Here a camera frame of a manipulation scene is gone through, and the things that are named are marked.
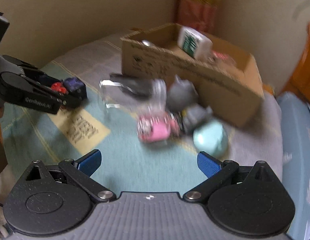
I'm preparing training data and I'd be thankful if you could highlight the clear plastic jar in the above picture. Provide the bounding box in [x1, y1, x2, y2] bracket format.
[98, 76, 167, 114]

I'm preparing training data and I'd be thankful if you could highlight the grey rubber animal toy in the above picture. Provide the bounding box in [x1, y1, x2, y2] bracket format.
[166, 75, 198, 112]

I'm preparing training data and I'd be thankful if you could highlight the clear round box red label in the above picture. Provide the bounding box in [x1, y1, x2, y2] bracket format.
[211, 50, 237, 67]

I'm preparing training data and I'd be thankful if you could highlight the white plastic rectangular bottle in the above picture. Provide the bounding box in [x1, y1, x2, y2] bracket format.
[177, 26, 213, 62]

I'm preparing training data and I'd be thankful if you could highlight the mint green oval case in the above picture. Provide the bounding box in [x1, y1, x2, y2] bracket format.
[193, 119, 228, 158]

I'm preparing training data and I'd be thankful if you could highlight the teal patchwork blanket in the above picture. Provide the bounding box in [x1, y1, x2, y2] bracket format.
[0, 31, 285, 196]

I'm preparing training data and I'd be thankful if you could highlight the pink trinket clear case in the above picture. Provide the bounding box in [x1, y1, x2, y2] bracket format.
[137, 112, 182, 144]

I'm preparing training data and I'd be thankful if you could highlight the brown cardboard box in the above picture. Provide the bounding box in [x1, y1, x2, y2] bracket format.
[121, 23, 264, 127]

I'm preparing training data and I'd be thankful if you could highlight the blue floral bedsheet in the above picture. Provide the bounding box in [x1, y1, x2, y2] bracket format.
[277, 92, 310, 239]

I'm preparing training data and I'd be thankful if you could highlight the orange wooden headboard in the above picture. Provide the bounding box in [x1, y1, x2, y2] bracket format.
[281, 22, 310, 103]

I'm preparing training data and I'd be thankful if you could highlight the pink curtain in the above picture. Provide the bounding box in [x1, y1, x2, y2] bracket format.
[175, 0, 221, 33]

